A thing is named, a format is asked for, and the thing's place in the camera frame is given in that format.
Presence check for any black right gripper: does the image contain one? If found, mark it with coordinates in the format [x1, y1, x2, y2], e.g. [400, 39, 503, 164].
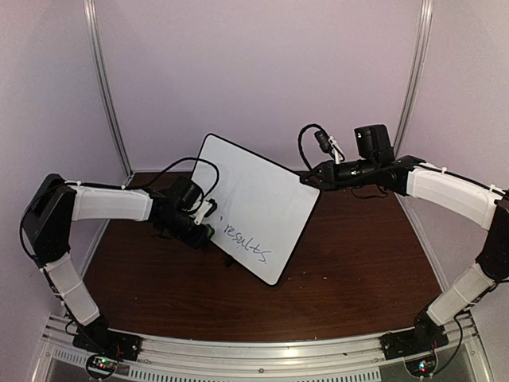
[299, 158, 377, 193]

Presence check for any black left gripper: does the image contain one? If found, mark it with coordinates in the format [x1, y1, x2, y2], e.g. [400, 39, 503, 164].
[161, 211, 208, 250]

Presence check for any green whiteboard eraser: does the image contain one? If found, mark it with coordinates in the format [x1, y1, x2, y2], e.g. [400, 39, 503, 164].
[205, 224, 215, 240]

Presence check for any white whiteboard with writing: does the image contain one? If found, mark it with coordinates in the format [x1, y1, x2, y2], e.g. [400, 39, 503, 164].
[192, 134, 321, 286]

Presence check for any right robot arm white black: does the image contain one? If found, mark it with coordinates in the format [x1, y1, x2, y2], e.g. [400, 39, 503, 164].
[297, 123, 508, 352]

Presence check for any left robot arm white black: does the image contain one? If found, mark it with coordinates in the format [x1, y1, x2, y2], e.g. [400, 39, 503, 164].
[20, 173, 217, 353]

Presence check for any black whiteboard stand foot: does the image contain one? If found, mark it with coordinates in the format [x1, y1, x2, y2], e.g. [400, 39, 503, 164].
[223, 255, 235, 267]

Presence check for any left circuit board with leds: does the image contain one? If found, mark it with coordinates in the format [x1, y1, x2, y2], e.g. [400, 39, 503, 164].
[85, 354, 119, 380]

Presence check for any circuit board with leds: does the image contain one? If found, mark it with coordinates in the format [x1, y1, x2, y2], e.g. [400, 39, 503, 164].
[405, 355, 437, 378]
[85, 354, 119, 380]

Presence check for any right circuit board with leds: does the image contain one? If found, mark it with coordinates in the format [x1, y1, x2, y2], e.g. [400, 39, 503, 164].
[405, 355, 437, 378]

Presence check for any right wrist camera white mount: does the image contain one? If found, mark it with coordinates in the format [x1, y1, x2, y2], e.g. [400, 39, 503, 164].
[314, 130, 345, 164]

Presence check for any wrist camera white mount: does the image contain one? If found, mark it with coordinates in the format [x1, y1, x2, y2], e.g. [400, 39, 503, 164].
[314, 130, 345, 164]
[192, 198, 218, 224]

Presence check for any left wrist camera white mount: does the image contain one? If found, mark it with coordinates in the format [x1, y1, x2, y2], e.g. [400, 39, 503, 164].
[192, 198, 218, 224]

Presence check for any black right camera cable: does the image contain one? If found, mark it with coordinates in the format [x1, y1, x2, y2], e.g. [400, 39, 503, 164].
[297, 123, 325, 171]

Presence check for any black camera cable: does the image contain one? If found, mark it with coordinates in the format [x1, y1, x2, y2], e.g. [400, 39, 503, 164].
[130, 156, 220, 200]
[297, 123, 325, 171]

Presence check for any black left camera cable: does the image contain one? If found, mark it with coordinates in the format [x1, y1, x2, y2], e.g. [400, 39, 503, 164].
[130, 156, 220, 200]

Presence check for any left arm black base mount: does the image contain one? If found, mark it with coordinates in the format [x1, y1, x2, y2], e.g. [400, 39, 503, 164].
[72, 324, 142, 361]

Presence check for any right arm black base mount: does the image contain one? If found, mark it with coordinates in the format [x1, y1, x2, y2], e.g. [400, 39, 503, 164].
[380, 325, 449, 360]

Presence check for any right aluminium corner post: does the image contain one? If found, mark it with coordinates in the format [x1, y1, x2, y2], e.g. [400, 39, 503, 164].
[394, 0, 433, 155]

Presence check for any aluminium corner post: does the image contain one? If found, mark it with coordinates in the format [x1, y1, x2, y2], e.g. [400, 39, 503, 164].
[82, 0, 133, 178]
[394, 0, 433, 155]

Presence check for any aluminium front frame rail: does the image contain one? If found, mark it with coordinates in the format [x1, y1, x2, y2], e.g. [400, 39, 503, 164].
[31, 174, 494, 382]

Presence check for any left aluminium corner post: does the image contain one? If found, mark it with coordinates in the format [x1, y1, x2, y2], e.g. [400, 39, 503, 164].
[82, 0, 133, 178]

